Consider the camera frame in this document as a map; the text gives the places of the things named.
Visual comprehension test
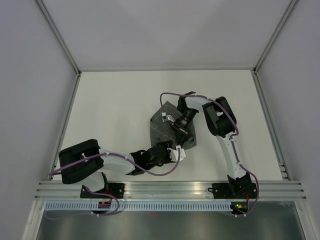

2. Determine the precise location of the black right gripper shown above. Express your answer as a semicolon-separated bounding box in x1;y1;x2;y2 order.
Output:
170;108;198;147

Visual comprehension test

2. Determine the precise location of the grey cloth napkin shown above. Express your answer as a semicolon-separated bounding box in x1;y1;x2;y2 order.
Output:
150;101;197;150

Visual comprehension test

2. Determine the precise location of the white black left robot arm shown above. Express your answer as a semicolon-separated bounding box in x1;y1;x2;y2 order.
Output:
53;139;182;198

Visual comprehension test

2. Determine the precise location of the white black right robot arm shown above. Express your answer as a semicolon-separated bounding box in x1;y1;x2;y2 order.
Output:
170;91;252;198

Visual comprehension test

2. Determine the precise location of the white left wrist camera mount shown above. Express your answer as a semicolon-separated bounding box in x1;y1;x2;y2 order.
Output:
167;145;186;162

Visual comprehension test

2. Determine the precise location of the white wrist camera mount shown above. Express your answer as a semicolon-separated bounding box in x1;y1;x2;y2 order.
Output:
161;112;175;123
167;145;186;162

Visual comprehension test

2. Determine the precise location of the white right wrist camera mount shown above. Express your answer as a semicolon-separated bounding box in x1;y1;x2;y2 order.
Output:
161;112;175;123

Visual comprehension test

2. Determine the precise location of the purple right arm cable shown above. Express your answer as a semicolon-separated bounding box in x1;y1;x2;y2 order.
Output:
159;91;260;218

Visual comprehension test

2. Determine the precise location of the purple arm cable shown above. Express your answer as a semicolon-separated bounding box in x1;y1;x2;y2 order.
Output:
43;146;182;221
159;91;260;218

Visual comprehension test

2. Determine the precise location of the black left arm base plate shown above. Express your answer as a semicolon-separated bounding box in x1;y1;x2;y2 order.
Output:
80;182;125;199

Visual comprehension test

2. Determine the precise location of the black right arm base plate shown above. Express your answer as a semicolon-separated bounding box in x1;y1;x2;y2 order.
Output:
207;182;258;200

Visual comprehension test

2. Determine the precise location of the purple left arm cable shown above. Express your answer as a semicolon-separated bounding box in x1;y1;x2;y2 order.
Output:
43;146;182;221

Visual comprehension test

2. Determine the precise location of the white slotted cable duct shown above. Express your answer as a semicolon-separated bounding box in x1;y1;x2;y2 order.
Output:
45;200;232;212

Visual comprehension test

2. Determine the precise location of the aluminium front rail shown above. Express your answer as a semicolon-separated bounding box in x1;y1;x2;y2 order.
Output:
33;180;307;201

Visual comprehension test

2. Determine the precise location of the aluminium right frame post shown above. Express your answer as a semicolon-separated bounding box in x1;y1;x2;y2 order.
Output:
251;0;300;75

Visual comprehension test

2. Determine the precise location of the aluminium frame post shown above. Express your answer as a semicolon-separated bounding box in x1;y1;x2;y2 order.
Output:
34;0;81;77
251;0;300;75

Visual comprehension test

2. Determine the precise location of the aluminium left frame post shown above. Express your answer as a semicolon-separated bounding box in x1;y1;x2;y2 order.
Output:
34;0;81;77

